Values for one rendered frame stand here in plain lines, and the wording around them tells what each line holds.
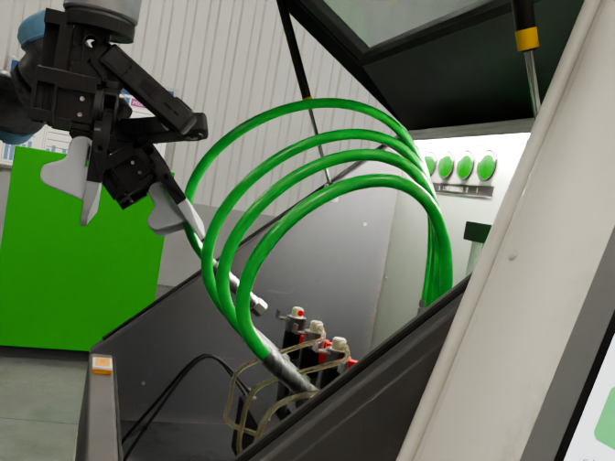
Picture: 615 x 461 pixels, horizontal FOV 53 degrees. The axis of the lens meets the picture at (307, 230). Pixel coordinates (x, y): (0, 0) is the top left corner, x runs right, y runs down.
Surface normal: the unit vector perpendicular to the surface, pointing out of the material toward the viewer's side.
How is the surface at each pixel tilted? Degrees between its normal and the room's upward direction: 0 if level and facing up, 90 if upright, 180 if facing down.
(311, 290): 90
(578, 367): 76
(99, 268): 90
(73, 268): 90
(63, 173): 93
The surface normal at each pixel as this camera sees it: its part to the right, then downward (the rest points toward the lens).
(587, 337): -0.87, -0.37
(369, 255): 0.32, 0.11
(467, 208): -0.93, -0.15
